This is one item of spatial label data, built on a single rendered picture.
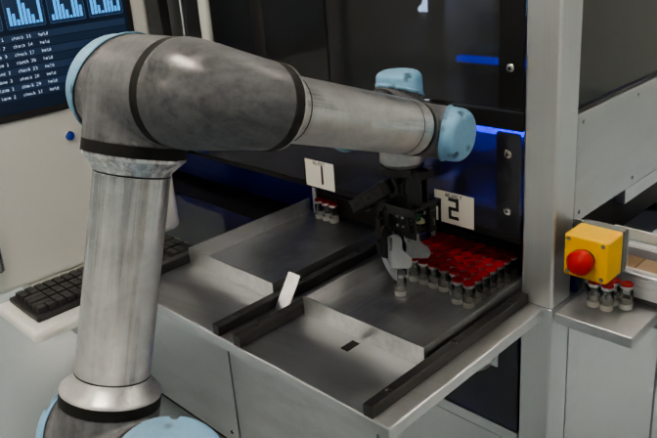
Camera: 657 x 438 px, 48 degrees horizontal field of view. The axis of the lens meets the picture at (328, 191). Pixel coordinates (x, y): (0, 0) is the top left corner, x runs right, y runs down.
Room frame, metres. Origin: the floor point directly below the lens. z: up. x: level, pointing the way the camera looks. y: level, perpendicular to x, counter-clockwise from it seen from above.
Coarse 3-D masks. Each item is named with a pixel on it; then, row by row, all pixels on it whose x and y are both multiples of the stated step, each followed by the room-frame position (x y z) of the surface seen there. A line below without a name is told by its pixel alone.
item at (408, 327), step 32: (320, 288) 1.14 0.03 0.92; (352, 288) 1.19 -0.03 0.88; (384, 288) 1.18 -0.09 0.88; (416, 288) 1.18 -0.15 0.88; (512, 288) 1.10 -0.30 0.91; (320, 320) 1.09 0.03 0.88; (352, 320) 1.03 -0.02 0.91; (384, 320) 1.07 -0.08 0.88; (416, 320) 1.07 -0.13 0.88; (448, 320) 1.06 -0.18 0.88; (416, 352) 0.94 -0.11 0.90
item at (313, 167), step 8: (312, 160) 1.46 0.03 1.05; (312, 168) 1.46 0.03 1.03; (320, 168) 1.45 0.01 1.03; (328, 168) 1.43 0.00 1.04; (312, 176) 1.46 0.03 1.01; (320, 176) 1.45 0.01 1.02; (328, 176) 1.43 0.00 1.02; (312, 184) 1.47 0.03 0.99; (320, 184) 1.45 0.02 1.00; (328, 184) 1.43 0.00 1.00
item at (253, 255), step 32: (256, 224) 1.48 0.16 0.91; (288, 224) 1.53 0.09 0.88; (320, 224) 1.51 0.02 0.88; (352, 224) 1.50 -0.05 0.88; (192, 256) 1.36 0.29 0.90; (224, 256) 1.38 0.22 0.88; (256, 256) 1.37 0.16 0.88; (288, 256) 1.35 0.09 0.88; (320, 256) 1.34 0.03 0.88; (256, 288) 1.21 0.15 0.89
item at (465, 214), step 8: (440, 192) 1.22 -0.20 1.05; (448, 192) 1.21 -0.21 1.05; (448, 200) 1.21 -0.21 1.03; (464, 200) 1.19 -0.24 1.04; (472, 200) 1.17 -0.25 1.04; (448, 208) 1.21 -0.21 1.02; (464, 208) 1.19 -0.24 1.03; (472, 208) 1.17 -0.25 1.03; (448, 216) 1.21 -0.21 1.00; (456, 216) 1.20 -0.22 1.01; (464, 216) 1.19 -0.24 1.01; (472, 216) 1.17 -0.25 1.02; (456, 224) 1.20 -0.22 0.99; (464, 224) 1.19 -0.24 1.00; (472, 224) 1.17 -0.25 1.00
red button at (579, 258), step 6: (576, 252) 1.01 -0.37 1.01; (582, 252) 1.00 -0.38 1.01; (588, 252) 1.00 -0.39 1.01; (570, 258) 1.01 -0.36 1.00; (576, 258) 1.00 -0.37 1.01; (582, 258) 0.99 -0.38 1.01; (588, 258) 0.99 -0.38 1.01; (570, 264) 1.01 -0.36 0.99; (576, 264) 1.00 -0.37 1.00; (582, 264) 0.99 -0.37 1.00; (588, 264) 0.99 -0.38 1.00; (570, 270) 1.01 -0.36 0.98; (576, 270) 1.00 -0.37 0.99; (582, 270) 0.99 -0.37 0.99; (588, 270) 0.99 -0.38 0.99
